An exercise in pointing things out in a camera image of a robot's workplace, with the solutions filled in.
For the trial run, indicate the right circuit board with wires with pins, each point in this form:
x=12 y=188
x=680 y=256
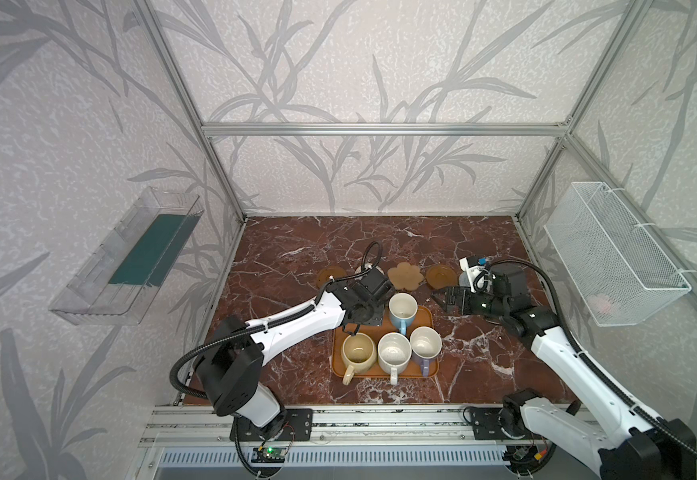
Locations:
x=525 y=455

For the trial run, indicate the pink object in basket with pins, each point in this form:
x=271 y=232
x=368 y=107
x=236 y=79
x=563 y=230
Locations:
x=601 y=305

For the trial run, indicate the aluminium cage frame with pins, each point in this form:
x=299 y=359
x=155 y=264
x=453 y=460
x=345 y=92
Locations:
x=148 y=17

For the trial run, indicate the beige yellow mug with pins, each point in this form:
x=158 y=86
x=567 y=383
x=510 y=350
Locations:
x=358 y=354

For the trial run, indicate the black mug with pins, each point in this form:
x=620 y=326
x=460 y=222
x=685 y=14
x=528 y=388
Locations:
x=351 y=329

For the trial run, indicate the cork flower-shaped coaster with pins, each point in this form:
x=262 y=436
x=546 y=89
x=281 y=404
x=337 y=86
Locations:
x=405 y=277

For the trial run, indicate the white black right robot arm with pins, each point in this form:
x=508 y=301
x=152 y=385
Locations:
x=628 y=440

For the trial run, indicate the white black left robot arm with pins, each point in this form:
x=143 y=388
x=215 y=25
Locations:
x=230 y=370

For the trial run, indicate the brown rectangular serving tray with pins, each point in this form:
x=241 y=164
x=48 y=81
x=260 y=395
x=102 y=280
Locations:
x=423 y=318

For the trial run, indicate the brown round wooden coaster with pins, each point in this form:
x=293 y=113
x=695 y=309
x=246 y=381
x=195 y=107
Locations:
x=441 y=276

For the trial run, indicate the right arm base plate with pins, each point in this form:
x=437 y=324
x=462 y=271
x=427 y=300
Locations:
x=497 y=423

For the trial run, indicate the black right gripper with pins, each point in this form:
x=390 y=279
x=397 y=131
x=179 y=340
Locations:
x=461 y=299

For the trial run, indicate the white wire mesh basket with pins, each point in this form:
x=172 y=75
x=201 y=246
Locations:
x=607 y=250

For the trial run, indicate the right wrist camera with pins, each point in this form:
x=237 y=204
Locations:
x=474 y=274

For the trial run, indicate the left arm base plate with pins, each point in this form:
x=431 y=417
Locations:
x=294 y=424

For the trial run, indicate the left green circuit board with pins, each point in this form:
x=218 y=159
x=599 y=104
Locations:
x=269 y=455

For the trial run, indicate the clear plastic wall shelf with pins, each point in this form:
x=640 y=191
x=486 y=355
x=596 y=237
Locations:
x=119 y=282

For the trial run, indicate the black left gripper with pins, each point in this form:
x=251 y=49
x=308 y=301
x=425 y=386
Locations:
x=362 y=312

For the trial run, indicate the white and purple mug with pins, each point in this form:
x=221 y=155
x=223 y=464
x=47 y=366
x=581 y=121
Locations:
x=426 y=345

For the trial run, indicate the white and blue mug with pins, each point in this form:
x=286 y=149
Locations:
x=402 y=310

